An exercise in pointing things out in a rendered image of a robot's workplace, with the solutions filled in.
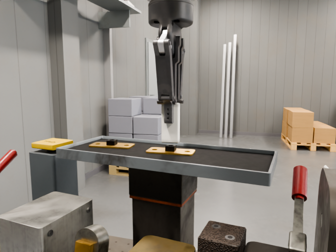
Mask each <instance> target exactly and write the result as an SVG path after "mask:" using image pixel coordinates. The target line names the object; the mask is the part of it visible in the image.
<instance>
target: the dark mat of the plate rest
mask: <svg viewBox="0 0 336 252"><path fill-rule="evenodd" d="M107 140H108V139H99V140H96V141H92V142H89V143H85V144H82V145H78V146H75V147H71V148H67V149H71V150H79V151H88V152H96V153H105V154H113V155H122V156H131V157H139V158H148V159H156V160H165V161H174V162H182V163H191V164H199V165H208V166H216V167H225V168H234V169H242V170H251V171H259V172H268V171H269V169H270V166H271V163H272V160H273V157H274V154H264V153H253V152H242V151H231V150H220V149H210V148H199V147H188V146H176V148H177V149H192V150H195V153H194V154H193V155H192V156H187V155H171V154H155V153H146V151H147V150H148V149H149V148H152V147H157V148H165V146H166V145H167V144H156V143H145V142H134V141H123V140H117V143H129V144H135V146H133V147H132V148H130V149H120V148H100V147H89V145H91V144H93V143H95V142H107Z"/></svg>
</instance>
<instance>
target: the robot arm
mask: <svg viewBox="0 0 336 252"><path fill-rule="evenodd" d="M147 1H149V3H148V23H149V25H150V26H152V27H154V28H159V30H158V37H157V38H156V39H154V40H153V43H152V44H153V49H154V54H155V66H156V80H157V93H158V101H157V104H160V105H161V142H162V143H174V144H177V143H179V142H180V104H183V103H184V100H180V99H182V88H183V70H184V57H185V52H186V50H185V48H184V46H185V41H184V38H182V33H181V29H182V28H187V27H190V26H191V25H192V24H193V21H194V4H193V3H192V2H193V1H194V0H147Z"/></svg>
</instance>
